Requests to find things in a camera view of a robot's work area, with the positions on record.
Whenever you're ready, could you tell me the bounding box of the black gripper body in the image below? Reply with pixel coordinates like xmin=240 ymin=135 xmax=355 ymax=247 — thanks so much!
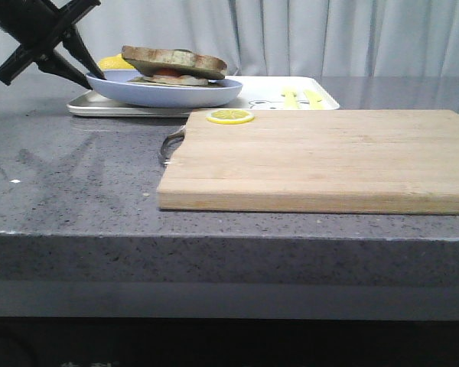
xmin=0 ymin=0 xmax=100 ymax=85

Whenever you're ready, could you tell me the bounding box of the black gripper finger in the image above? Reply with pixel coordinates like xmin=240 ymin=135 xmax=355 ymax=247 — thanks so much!
xmin=63 ymin=25 xmax=105 ymax=80
xmin=35 ymin=50 xmax=92 ymax=89

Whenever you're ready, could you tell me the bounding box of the light blue plate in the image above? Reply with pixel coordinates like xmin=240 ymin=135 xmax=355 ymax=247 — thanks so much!
xmin=86 ymin=70 xmax=243 ymax=109

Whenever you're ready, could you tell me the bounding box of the bread slice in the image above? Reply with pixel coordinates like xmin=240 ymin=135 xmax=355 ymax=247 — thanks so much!
xmin=128 ymin=76 xmax=223 ymax=88
xmin=121 ymin=45 xmax=228 ymax=80

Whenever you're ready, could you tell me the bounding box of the white bear tray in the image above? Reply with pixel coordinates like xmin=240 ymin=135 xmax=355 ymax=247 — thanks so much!
xmin=67 ymin=76 xmax=340 ymax=119

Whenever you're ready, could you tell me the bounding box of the front yellow lemon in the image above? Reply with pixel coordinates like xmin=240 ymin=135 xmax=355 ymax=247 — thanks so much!
xmin=97 ymin=54 xmax=135 ymax=70

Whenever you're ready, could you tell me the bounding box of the fried egg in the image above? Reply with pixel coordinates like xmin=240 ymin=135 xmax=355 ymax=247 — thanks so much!
xmin=142 ymin=67 xmax=210 ymax=87

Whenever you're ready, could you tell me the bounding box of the lemon slice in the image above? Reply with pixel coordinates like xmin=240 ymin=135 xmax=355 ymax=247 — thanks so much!
xmin=206 ymin=109 xmax=255 ymax=125

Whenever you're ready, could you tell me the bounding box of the yellow plastic fork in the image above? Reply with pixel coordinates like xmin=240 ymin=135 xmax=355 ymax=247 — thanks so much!
xmin=282 ymin=86 xmax=300 ymax=110

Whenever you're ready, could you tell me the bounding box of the yellow plastic knife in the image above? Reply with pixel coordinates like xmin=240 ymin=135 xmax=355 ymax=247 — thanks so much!
xmin=303 ymin=89 xmax=324 ymax=110

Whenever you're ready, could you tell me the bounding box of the wooden cutting board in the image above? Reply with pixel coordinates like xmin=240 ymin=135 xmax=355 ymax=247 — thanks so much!
xmin=157 ymin=109 xmax=459 ymax=215

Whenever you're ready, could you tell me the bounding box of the metal cutting board handle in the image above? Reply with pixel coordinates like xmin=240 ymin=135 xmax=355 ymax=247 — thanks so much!
xmin=158 ymin=126 xmax=185 ymax=167

